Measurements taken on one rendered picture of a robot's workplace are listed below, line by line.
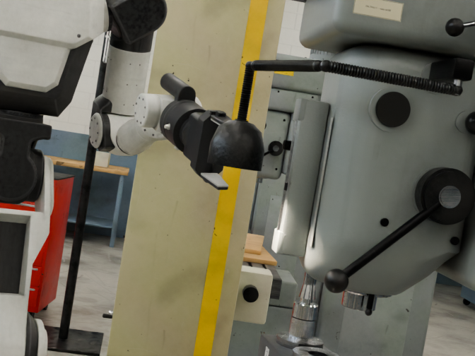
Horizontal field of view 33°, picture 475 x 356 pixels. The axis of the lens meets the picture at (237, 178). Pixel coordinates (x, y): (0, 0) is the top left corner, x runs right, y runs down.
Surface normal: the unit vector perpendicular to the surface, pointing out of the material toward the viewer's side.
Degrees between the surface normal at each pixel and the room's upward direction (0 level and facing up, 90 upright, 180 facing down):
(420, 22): 90
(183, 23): 90
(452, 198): 90
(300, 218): 90
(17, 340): 66
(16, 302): 80
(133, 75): 106
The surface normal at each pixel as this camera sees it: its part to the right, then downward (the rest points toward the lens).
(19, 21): 0.41, 0.11
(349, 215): -0.36, -0.01
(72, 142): 0.11, 0.07
